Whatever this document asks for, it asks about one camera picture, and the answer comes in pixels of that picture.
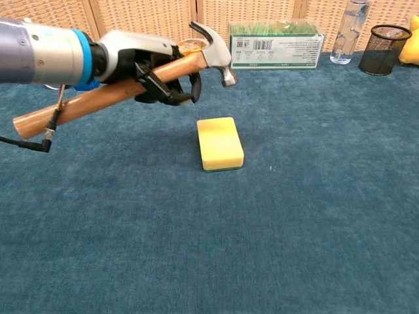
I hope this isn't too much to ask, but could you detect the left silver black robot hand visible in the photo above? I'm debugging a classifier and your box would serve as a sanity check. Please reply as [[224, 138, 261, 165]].
[[92, 30, 202, 107]]

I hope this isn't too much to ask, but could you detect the wooden handle claw hammer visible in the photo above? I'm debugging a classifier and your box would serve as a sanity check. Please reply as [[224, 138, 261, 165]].
[[12, 20, 239, 140]]

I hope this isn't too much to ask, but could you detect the yellow sponge with green base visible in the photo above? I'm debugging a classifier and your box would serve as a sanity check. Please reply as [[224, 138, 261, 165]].
[[196, 116, 246, 173]]

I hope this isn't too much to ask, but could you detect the woven rattan folding screen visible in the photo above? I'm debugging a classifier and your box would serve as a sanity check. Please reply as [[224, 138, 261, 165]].
[[0, 0, 419, 56]]

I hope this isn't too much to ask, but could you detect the orange fruit jelly cup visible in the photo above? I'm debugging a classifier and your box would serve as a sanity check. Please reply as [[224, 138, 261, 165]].
[[177, 37, 210, 55]]

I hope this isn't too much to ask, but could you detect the clear box with green label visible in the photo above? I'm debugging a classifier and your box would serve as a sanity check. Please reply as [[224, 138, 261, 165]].
[[227, 20, 327, 71]]

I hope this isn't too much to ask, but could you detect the blue velvet table cloth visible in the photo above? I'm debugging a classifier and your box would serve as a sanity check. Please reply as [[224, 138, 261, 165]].
[[0, 50, 419, 314]]

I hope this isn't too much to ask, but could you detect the clear plastic water bottle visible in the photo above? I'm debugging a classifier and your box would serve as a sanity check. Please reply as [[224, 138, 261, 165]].
[[329, 0, 372, 65]]

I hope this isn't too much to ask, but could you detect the black mesh pen holder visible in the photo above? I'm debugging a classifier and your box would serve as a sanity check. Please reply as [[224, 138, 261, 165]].
[[358, 24, 413, 77]]

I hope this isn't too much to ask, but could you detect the yellow plush toy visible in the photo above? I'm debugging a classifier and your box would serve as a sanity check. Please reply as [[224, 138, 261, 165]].
[[398, 13, 419, 65]]

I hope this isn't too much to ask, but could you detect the black cable with connector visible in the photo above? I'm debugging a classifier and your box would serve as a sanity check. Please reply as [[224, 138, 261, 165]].
[[0, 84, 65, 154]]

